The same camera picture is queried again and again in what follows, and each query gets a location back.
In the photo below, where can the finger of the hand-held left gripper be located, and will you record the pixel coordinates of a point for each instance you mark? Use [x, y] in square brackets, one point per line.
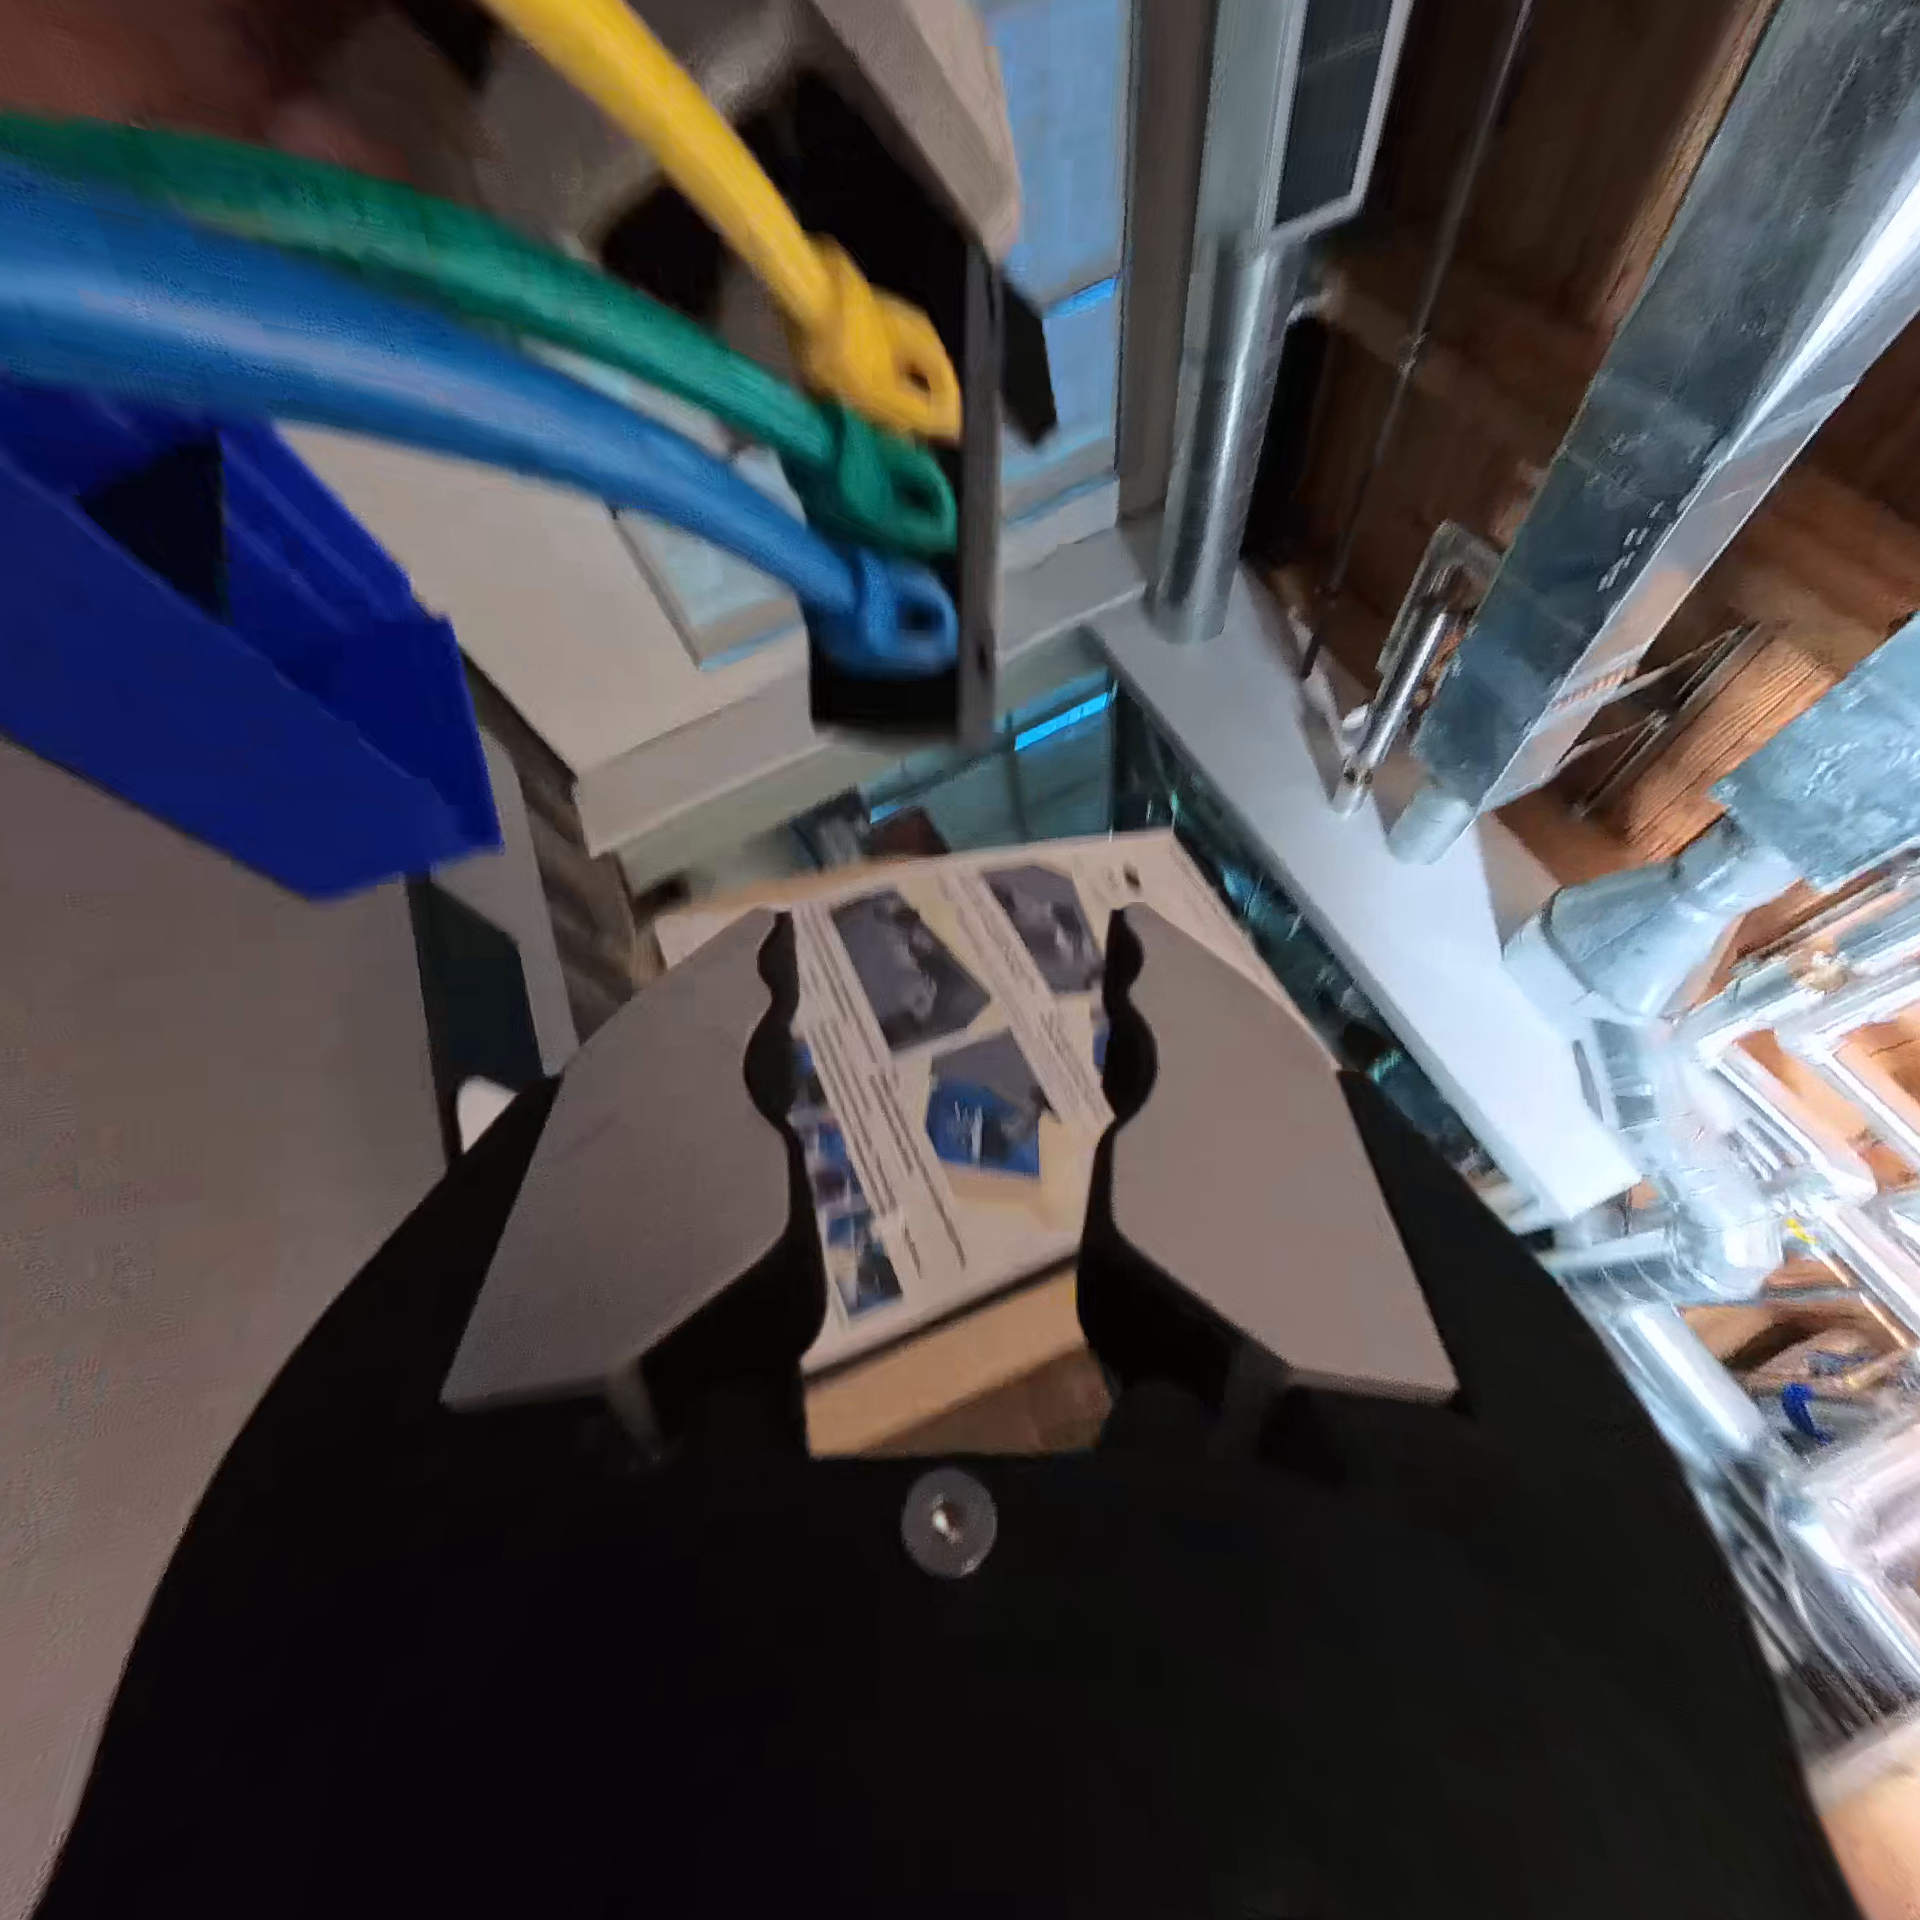
[932, 104]
[631, 135]

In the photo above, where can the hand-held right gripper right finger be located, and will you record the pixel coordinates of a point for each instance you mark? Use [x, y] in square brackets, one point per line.
[1275, 1198]

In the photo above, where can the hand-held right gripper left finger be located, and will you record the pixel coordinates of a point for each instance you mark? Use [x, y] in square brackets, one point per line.
[631, 1198]

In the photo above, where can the black network switch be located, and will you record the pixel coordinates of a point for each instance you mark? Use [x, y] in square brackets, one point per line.
[975, 597]

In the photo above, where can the blue plastic bin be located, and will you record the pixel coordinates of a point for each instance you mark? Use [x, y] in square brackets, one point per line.
[226, 706]

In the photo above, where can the instruction poster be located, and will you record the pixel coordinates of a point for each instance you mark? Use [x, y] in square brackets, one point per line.
[962, 1048]

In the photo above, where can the wooden display board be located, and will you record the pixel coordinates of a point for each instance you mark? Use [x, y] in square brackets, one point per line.
[975, 1396]

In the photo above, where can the insulated silver pipes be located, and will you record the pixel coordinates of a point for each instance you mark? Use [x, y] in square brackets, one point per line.
[1697, 1198]

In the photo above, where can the small metal pipe fitting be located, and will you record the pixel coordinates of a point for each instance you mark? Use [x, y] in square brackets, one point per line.
[1418, 660]

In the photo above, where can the round metal air duct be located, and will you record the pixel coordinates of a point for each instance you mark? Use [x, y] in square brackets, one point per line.
[1228, 376]

